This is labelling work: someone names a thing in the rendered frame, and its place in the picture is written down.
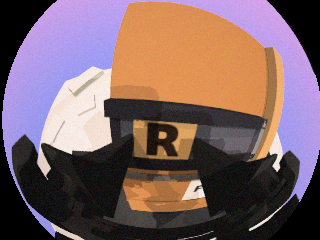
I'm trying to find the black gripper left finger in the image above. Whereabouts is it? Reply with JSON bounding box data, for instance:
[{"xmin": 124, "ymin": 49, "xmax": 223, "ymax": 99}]
[{"xmin": 41, "ymin": 133, "xmax": 135, "ymax": 219}]

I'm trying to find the tan tile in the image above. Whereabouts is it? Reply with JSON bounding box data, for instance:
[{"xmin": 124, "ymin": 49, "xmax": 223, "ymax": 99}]
[{"xmin": 133, "ymin": 119, "xmax": 197, "ymax": 160}]

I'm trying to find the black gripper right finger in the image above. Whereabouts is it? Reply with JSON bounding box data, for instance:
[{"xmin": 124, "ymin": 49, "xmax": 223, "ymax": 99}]
[{"xmin": 191, "ymin": 137, "xmax": 277, "ymax": 217}]

